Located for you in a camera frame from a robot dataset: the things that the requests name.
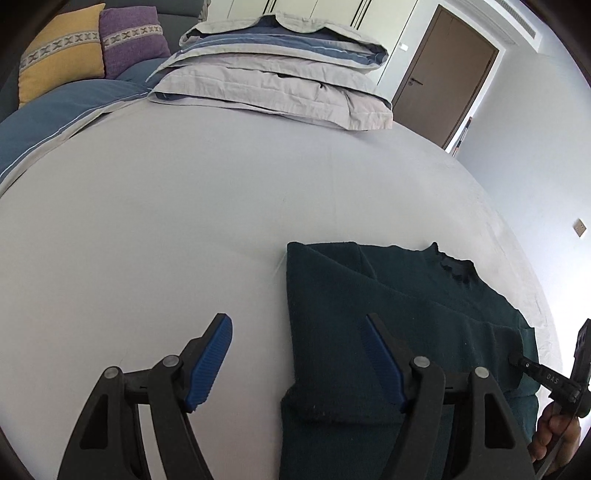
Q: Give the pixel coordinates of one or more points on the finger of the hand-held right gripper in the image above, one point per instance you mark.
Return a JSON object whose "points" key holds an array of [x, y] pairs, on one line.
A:
{"points": [[547, 378]]}

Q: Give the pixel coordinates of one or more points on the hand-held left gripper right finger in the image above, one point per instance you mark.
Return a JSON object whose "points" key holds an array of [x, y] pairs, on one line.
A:
{"points": [[383, 360]]}

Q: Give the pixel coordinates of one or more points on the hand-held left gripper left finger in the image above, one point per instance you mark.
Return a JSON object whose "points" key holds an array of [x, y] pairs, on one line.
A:
{"points": [[212, 364]]}

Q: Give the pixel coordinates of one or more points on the dark green sweater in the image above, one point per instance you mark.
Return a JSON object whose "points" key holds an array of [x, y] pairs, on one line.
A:
{"points": [[332, 300]]}

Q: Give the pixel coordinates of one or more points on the person's right hand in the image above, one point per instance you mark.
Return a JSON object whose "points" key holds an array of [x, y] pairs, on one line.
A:
{"points": [[554, 434]]}

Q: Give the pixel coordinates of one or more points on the bed with grey sheet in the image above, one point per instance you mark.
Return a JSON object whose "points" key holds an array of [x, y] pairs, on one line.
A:
{"points": [[184, 207]]}

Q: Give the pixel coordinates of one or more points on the striped stick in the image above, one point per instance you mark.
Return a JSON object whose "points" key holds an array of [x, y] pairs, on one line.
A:
{"points": [[464, 136]]}

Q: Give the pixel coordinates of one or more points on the brown door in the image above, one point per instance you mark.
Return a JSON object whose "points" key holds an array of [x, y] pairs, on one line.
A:
{"points": [[443, 78]]}

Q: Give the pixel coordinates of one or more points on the blue pillow with grey border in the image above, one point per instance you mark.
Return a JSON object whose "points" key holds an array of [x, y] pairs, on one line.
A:
{"points": [[51, 120], [141, 69]]}

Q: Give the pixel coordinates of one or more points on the folded grey blue duvet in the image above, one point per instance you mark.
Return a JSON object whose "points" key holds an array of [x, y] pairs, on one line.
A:
{"points": [[277, 78]]}

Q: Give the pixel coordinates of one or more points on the purple patterned cushion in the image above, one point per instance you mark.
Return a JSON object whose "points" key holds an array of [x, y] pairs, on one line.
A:
{"points": [[134, 39]]}

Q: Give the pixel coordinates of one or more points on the yellow patterned cushion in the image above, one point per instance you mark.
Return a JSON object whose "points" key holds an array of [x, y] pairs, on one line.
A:
{"points": [[60, 50]]}

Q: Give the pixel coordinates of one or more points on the ceiling air vent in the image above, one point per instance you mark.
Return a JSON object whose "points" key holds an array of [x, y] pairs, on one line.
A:
{"points": [[515, 18]]}

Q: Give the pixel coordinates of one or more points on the white wardrobe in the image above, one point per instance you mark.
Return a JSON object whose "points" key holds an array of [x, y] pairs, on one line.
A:
{"points": [[323, 11]]}

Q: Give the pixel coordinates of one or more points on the dark grey headboard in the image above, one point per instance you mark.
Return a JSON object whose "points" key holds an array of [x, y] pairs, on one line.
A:
{"points": [[180, 11]]}

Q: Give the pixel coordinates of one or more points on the wall socket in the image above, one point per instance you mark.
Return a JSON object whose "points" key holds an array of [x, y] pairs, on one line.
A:
{"points": [[580, 227]]}

